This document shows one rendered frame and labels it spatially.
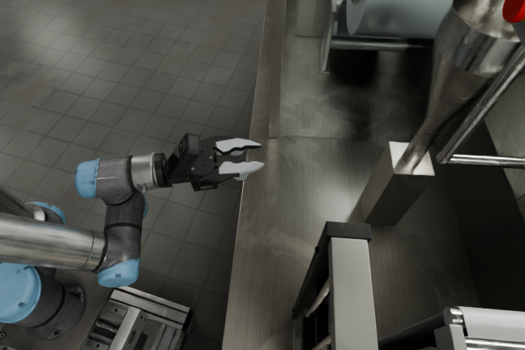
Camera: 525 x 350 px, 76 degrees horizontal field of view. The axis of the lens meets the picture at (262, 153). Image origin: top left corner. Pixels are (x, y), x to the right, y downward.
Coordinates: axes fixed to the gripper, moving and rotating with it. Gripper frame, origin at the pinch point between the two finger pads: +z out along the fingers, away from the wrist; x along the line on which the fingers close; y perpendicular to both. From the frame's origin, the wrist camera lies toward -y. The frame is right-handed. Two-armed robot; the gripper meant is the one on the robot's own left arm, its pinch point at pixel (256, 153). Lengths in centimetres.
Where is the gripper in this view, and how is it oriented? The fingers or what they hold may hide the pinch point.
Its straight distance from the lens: 68.4
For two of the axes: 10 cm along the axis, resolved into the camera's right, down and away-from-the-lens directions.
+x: 1.5, 8.8, -4.5
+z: 9.9, -1.2, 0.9
